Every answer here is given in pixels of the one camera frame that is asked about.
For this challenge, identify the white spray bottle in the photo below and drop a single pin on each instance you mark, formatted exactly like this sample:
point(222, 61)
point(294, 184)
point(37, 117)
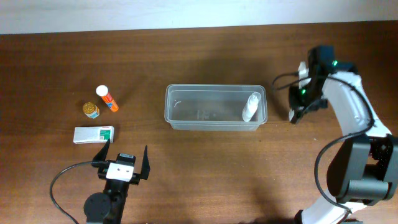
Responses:
point(251, 106)

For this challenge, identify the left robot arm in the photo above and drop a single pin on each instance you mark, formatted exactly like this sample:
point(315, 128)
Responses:
point(107, 206)

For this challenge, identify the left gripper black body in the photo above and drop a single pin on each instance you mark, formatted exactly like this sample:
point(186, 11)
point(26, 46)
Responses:
point(135, 178)

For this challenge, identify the small jar gold lid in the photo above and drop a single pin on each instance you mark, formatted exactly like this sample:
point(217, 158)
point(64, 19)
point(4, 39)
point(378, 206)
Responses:
point(91, 110)

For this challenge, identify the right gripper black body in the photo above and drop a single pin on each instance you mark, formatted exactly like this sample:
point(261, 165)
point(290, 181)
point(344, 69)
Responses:
point(302, 98)

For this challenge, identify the orange tube white cap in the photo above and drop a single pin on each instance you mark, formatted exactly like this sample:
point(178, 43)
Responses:
point(103, 92)

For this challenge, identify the clear plastic container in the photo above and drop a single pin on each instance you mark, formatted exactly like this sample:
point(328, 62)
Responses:
point(201, 107)

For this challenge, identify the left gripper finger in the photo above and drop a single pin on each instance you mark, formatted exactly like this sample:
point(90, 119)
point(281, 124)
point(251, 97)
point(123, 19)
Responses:
point(145, 167)
point(101, 155)

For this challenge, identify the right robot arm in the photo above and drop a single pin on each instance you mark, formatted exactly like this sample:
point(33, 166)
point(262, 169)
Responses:
point(364, 170)

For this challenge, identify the white green medicine box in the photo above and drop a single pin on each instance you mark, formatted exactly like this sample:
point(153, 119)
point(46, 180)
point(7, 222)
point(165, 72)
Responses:
point(96, 134)

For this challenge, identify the dark bottle white cap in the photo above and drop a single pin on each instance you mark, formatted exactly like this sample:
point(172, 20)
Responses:
point(292, 116)

